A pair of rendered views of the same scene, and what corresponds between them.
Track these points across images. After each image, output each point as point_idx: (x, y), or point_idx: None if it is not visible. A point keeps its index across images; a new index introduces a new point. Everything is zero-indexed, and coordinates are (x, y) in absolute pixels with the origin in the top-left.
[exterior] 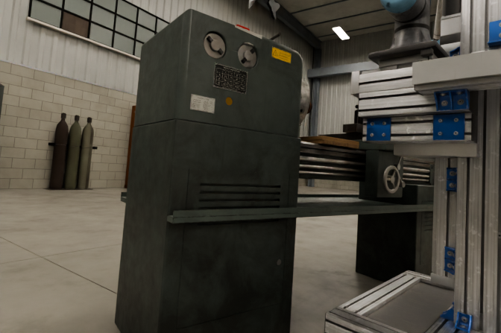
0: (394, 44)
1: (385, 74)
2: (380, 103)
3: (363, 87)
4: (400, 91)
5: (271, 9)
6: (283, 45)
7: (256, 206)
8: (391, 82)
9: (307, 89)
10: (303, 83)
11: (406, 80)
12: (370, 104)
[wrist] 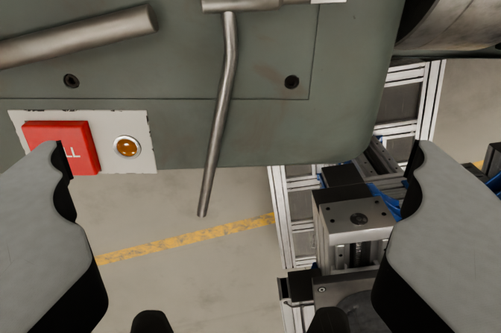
0: (357, 321)
1: (326, 265)
2: (316, 227)
3: (321, 227)
4: (320, 257)
5: (408, 212)
6: (267, 165)
7: None
8: (323, 261)
9: (462, 49)
10: (473, 43)
11: (324, 275)
12: (315, 215)
